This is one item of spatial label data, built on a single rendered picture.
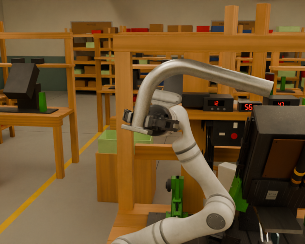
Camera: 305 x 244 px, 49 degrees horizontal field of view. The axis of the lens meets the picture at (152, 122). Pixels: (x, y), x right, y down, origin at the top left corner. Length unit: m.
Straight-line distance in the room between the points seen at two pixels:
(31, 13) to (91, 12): 2.15
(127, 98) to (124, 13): 10.00
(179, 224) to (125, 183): 1.04
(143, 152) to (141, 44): 0.66
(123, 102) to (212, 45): 0.59
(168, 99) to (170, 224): 0.45
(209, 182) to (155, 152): 1.07
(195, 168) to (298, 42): 1.16
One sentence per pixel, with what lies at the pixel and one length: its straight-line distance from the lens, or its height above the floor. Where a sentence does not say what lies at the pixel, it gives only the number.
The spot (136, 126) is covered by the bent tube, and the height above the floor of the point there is 1.76.
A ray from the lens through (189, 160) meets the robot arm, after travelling 0.97.
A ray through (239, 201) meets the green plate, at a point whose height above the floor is 1.16.
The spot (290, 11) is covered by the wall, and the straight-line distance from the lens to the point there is 11.93.
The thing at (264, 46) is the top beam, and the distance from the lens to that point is 1.91.
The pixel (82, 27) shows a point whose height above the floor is 2.24.
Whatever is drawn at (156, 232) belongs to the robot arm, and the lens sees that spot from 1.13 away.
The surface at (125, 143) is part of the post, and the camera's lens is 1.99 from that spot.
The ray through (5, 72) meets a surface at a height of 1.28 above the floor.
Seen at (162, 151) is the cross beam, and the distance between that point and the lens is 2.07.
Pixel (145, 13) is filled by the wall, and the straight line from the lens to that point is 11.72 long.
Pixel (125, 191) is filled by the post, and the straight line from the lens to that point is 2.10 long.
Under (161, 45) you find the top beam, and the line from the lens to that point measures 1.86.
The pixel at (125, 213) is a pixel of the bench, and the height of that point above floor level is 0.88.
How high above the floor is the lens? 1.93
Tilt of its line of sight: 14 degrees down
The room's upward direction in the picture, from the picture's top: straight up
